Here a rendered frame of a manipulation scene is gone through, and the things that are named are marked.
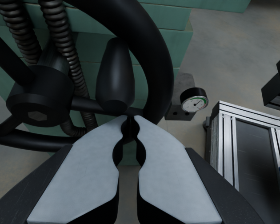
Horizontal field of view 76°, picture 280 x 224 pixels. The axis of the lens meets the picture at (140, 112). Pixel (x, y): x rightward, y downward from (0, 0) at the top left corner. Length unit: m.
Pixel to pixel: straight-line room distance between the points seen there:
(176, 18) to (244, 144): 0.82
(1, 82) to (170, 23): 0.40
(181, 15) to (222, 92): 1.22
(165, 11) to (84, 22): 0.15
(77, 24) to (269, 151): 1.04
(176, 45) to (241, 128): 0.79
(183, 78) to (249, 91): 1.17
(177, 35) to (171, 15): 0.04
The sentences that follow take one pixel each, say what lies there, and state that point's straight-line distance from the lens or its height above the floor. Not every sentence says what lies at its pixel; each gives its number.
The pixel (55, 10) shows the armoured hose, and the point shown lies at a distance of 0.23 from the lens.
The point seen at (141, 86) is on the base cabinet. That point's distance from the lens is 0.46.
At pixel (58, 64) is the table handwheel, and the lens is 0.24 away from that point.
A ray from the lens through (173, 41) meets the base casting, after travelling 0.38.
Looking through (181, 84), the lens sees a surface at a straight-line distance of 0.53.
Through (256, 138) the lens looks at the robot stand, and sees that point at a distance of 1.12.
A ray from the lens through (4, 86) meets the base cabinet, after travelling 0.55.
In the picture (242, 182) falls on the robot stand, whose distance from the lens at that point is 0.96.
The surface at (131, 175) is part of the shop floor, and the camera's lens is 1.01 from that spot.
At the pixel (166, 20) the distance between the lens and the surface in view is 0.35.
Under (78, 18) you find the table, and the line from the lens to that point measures 0.25.
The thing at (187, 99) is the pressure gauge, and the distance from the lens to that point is 0.41.
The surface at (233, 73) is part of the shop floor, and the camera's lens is 1.76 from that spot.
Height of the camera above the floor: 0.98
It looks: 55 degrees down
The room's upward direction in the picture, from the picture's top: 12 degrees clockwise
